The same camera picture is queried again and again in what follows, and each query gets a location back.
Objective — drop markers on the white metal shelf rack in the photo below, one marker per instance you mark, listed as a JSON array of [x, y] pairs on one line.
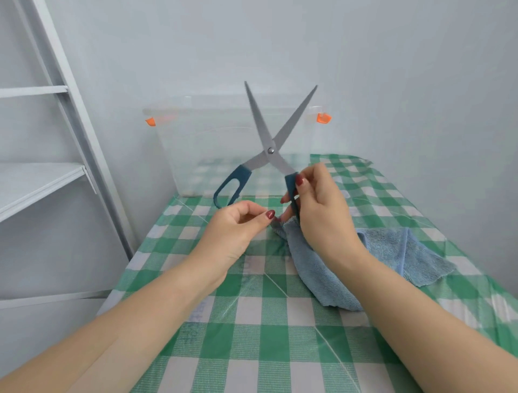
[[32, 186]]

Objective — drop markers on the person's right forearm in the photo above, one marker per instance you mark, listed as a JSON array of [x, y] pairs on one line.
[[437, 332]]

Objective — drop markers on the person's left forearm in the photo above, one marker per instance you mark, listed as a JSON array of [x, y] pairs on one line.
[[93, 340]]

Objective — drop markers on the blue microfibre cloth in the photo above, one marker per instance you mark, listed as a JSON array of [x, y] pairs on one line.
[[404, 251]]

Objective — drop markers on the clear plastic storage box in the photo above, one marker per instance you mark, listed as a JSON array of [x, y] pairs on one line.
[[194, 145]]

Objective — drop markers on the green white checkered tablecloth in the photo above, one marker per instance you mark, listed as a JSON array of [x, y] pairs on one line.
[[267, 340]]

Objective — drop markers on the person's left hand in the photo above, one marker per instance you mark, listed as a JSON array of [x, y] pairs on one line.
[[230, 243]]

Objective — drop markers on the person's right hand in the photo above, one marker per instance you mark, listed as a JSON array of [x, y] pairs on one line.
[[328, 218]]

